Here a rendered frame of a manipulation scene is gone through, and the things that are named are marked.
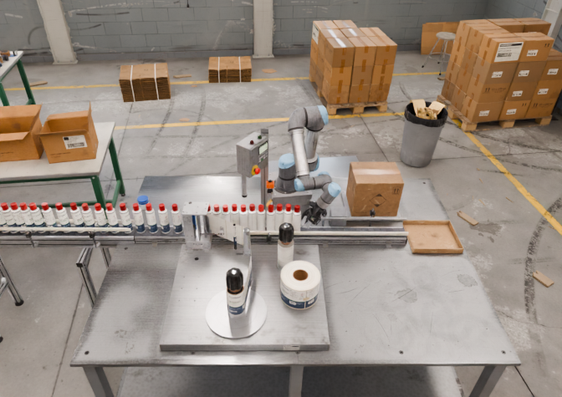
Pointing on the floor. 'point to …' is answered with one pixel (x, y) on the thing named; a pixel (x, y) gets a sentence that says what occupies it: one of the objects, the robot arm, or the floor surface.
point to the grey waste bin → (419, 144)
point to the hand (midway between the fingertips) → (302, 224)
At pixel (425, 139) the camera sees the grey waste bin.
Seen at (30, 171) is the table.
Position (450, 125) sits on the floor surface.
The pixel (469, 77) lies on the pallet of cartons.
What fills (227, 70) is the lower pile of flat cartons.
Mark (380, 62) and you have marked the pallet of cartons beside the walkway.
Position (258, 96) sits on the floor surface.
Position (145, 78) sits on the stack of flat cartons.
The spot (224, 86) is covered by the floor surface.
